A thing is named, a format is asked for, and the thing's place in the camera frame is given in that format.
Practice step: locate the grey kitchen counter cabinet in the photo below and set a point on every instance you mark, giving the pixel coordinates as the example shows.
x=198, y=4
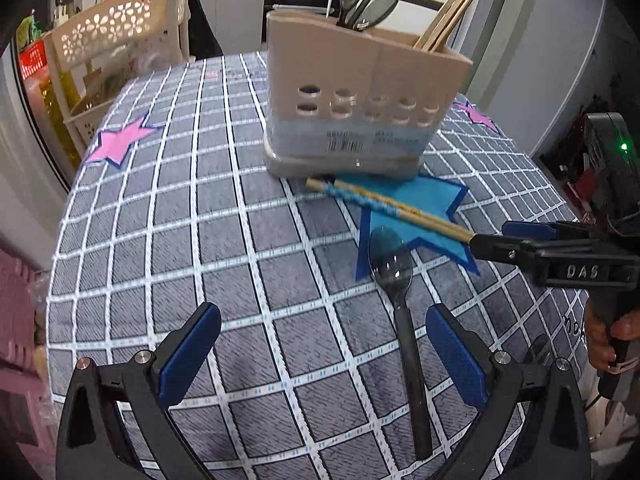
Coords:
x=235, y=20

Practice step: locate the person's right hand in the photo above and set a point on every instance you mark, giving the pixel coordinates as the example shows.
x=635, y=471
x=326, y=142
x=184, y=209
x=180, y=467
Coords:
x=597, y=340

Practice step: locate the stack of pink plastic stools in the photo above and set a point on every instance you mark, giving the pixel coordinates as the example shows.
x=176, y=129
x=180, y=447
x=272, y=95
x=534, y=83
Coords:
x=15, y=310

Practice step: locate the yellow oil bottle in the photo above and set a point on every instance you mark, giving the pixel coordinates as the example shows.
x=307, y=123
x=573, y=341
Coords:
x=50, y=100

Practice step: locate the beige flower-cut storage cart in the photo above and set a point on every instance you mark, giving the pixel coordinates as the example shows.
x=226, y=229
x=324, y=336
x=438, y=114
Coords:
x=100, y=25

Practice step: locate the grey checked star tablecloth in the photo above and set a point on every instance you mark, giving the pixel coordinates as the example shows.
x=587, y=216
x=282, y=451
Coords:
x=225, y=240

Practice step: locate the beige plastic utensil holder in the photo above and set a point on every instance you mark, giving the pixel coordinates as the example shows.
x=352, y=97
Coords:
x=350, y=70

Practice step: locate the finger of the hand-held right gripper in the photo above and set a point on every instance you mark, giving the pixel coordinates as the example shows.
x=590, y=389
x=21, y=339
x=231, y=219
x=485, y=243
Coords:
x=505, y=251
x=530, y=231

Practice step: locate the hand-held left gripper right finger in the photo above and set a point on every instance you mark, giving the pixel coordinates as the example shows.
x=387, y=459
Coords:
x=455, y=355

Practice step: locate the red plastic basket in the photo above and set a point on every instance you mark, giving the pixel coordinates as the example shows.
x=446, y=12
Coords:
x=35, y=60

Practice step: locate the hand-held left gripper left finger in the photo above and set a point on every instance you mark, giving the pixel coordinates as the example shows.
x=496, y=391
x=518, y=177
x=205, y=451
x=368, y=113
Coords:
x=192, y=355

